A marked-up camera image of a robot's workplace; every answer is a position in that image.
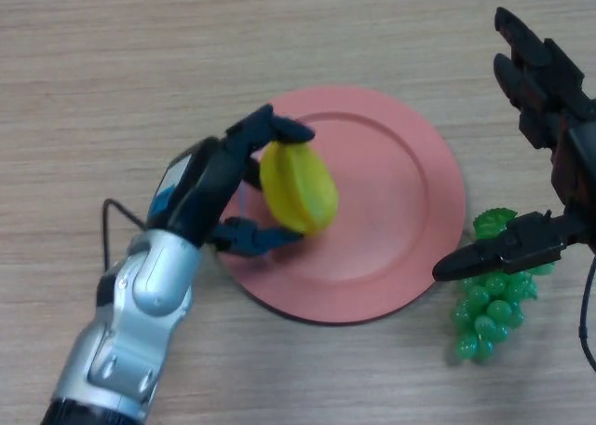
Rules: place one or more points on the green grape bunch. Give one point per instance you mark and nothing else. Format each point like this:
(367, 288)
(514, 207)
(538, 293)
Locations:
(491, 313)

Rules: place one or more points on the pink round plate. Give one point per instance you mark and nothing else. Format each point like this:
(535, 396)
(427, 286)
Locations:
(386, 220)

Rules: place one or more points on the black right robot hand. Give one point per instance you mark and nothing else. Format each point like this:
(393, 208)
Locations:
(575, 164)

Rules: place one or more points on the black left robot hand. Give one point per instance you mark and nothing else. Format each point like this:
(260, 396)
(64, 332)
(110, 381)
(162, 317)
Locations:
(200, 187)

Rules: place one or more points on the yellow starfruit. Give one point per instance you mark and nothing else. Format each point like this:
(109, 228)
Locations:
(300, 187)

